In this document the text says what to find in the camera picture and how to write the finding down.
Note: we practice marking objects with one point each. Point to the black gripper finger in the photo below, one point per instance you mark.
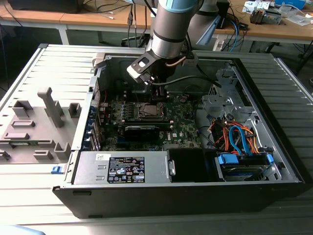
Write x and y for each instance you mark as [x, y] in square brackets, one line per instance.
[155, 93]
[164, 91]

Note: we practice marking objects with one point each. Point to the CPU with silver top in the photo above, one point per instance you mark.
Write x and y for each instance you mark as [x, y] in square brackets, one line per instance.
[152, 109]

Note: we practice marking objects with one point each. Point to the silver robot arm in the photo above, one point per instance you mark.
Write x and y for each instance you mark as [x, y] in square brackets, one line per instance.
[171, 29]

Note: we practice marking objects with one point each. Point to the CPU socket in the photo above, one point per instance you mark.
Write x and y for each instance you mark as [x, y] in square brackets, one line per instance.
[151, 117]

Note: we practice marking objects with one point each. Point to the green motherboard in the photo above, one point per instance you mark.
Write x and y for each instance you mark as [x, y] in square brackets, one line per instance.
[182, 122]

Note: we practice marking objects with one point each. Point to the Nvidia graphics card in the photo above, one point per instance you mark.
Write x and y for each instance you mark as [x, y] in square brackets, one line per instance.
[140, 133]

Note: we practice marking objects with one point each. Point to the metal drive cage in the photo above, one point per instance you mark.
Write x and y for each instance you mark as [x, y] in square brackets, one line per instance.
[220, 102]

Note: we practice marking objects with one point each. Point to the black plastic shroud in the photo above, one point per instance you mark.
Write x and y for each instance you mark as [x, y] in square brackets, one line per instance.
[188, 166]

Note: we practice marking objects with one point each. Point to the black stand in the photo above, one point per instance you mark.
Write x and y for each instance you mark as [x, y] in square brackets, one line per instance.
[223, 14]

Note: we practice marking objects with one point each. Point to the wooden desk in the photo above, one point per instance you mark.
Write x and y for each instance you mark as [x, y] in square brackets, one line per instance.
[85, 19]

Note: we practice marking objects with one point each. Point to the hard disk in blue carrier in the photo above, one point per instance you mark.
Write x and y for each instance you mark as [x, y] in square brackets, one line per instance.
[227, 161]

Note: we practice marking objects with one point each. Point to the silver power supply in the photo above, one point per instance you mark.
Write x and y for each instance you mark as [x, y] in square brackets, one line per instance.
[85, 169]

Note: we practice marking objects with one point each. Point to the black PC case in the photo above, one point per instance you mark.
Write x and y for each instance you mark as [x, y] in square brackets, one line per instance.
[146, 200]

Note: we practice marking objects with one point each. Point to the metal heat sink device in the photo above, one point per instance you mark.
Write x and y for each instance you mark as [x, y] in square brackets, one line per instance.
[256, 16]

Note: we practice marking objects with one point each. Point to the grey parts rack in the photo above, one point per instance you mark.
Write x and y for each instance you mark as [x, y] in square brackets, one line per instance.
[41, 122]

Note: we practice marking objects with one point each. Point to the blue table clip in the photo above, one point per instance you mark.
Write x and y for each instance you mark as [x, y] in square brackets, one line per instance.
[56, 170]

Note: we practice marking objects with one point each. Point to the black box on desk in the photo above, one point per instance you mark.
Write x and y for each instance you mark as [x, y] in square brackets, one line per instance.
[44, 6]

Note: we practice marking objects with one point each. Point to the green RAM stick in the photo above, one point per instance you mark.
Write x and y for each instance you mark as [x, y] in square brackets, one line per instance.
[20, 143]

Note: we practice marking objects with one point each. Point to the blue cardboard box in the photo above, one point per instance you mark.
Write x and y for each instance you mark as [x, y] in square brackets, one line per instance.
[291, 3]

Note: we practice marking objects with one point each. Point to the pale blue rounded object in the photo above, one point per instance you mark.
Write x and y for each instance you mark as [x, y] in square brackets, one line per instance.
[17, 231]

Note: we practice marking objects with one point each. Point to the silver camera on black bracket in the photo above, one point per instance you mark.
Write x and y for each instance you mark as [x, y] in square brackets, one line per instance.
[134, 72]

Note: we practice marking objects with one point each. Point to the pale grey wrist camera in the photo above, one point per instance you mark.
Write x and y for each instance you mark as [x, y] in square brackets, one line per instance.
[190, 61]

